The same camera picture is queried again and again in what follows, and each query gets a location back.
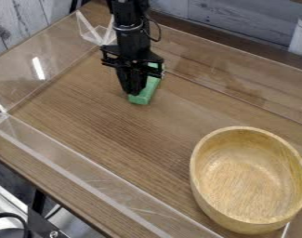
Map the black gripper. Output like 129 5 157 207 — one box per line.
101 26 165 95

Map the green rectangular block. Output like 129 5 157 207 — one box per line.
127 62 165 105

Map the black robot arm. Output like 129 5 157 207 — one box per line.
99 0 165 96

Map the light wooden bowl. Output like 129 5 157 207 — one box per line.
189 126 302 235

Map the clear acrylic barrier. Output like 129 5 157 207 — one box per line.
0 16 302 238

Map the white cylindrical container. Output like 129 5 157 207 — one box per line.
289 16 302 56

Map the black table leg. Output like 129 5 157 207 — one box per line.
31 190 46 215

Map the black cable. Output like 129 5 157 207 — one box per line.
0 212 33 238

